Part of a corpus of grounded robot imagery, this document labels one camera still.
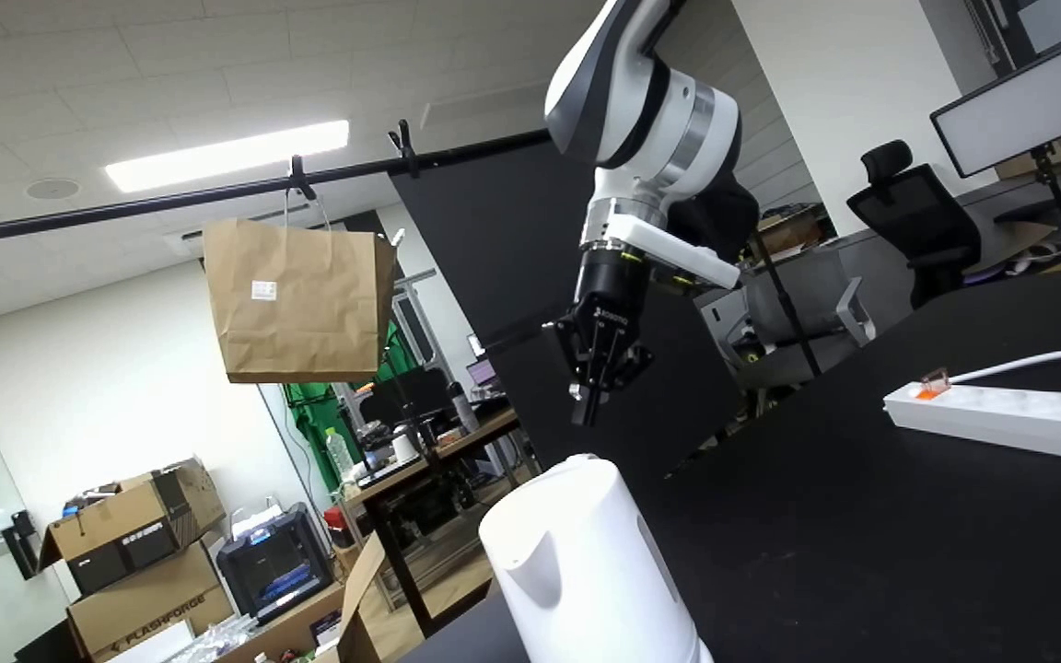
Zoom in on black backdrop pole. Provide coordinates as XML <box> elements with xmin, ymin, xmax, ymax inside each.
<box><xmin>0</xmin><ymin>131</ymin><xmax>548</xmax><ymax>239</ymax></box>

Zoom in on white power strip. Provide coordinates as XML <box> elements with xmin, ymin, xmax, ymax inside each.
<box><xmin>882</xmin><ymin>383</ymin><xmax>1061</xmax><ymax>456</ymax></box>

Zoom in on stacked cardboard boxes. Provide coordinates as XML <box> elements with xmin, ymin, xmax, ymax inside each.
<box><xmin>41</xmin><ymin>456</ymin><xmax>230</xmax><ymax>660</ymax></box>

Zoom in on black backdrop cloth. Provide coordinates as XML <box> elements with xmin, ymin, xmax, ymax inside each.
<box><xmin>394</xmin><ymin>144</ymin><xmax>739</xmax><ymax>472</ymax></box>

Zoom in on black office chair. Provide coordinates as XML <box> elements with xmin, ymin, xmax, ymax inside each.
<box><xmin>846</xmin><ymin>139</ymin><xmax>979</xmax><ymax>310</ymax></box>

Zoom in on computer monitor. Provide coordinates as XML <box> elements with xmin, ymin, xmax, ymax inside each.
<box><xmin>928</xmin><ymin>48</ymin><xmax>1061</xmax><ymax>178</ymax></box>

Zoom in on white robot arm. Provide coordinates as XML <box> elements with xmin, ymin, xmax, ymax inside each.
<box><xmin>542</xmin><ymin>0</ymin><xmax>739</xmax><ymax>429</ymax></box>

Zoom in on black 3D printer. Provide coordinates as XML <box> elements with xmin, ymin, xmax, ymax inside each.
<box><xmin>217</xmin><ymin>514</ymin><xmax>331</xmax><ymax>622</ymax></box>

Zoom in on brown paper bag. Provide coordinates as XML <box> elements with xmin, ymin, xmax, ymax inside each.
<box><xmin>201</xmin><ymin>221</ymin><xmax>397</xmax><ymax>383</ymax></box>

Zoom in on white power strip cable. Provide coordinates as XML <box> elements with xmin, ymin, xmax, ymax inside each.
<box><xmin>941</xmin><ymin>343</ymin><xmax>1061</xmax><ymax>391</ymax></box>

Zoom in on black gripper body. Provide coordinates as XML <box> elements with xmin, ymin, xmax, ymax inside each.
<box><xmin>555</xmin><ymin>250</ymin><xmax>652</xmax><ymax>386</ymax></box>

